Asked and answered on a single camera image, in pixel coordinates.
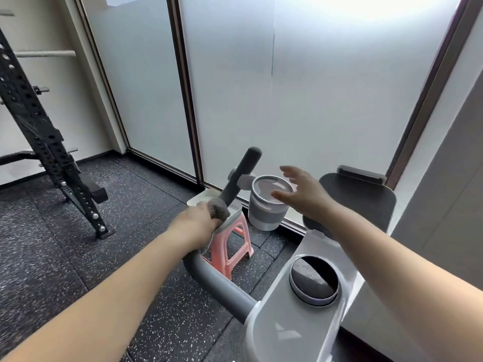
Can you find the person's left hand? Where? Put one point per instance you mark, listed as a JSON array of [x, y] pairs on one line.
[[190, 228]]

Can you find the person's right hand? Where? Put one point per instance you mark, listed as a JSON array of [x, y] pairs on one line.
[[307, 196]]

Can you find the person's right thumb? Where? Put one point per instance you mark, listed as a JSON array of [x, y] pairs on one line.
[[282, 195]]

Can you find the person's left fingers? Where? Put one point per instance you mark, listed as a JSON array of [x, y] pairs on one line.
[[212, 226]]

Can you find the grey cleaning cloth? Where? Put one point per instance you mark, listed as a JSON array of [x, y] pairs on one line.
[[220, 208]]

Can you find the person's right forearm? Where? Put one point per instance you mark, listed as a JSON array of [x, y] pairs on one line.
[[392, 260]]

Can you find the person's left forearm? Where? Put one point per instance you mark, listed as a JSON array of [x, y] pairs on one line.
[[102, 305]]

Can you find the grey collapsible bucket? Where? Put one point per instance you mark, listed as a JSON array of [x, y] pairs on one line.
[[266, 213]]

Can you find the pink plastic stool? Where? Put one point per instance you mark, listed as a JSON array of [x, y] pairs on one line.
[[230, 243]]

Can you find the wide frosted glass door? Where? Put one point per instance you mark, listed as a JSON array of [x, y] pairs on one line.
[[320, 90]]

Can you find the narrow frosted glass door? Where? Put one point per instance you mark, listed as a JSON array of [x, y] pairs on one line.
[[139, 75]]

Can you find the black perforated power rack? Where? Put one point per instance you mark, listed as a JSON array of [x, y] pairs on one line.
[[41, 133]]

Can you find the white wall bars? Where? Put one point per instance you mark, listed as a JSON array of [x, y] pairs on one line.
[[41, 53]]

